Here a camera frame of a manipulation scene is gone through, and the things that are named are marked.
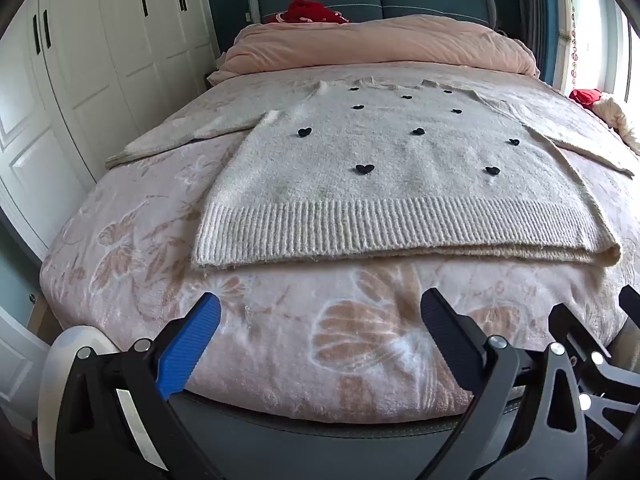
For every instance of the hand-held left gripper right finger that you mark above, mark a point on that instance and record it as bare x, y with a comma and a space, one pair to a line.
447, 330

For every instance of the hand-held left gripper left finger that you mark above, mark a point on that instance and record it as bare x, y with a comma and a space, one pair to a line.
192, 347

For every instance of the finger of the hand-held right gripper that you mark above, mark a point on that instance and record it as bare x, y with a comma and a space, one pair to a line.
575, 327
631, 302

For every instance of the cream sweater with black hearts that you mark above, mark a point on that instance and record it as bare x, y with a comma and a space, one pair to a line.
375, 185

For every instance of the white round stool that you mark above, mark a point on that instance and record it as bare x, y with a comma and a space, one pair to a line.
65, 350

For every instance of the white low cabinet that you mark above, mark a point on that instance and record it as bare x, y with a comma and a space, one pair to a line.
17, 345

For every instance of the cream crumpled cloth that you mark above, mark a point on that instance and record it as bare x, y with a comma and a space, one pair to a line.
620, 120

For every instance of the small red cloth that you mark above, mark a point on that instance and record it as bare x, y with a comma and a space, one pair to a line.
586, 97

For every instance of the window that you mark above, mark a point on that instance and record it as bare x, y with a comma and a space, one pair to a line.
607, 25

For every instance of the white wardrobe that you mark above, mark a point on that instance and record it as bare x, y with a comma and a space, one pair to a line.
100, 70

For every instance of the hanging red bead garland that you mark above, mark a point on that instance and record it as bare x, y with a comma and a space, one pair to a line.
575, 15

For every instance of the pink duvet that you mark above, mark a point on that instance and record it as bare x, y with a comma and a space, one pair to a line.
375, 42

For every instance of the dark grey bed frame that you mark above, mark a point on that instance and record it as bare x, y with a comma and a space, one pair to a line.
300, 442

